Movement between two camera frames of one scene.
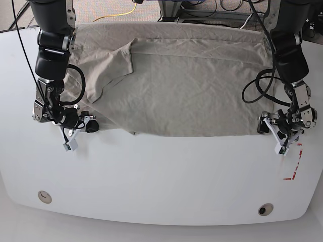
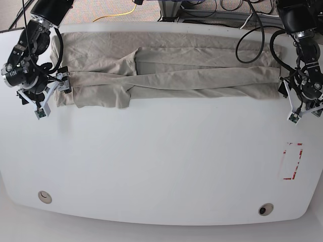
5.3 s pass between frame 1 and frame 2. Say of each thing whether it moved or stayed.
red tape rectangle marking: stayed
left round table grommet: stayed
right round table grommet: stayed
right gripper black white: moved
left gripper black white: moved
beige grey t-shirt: moved
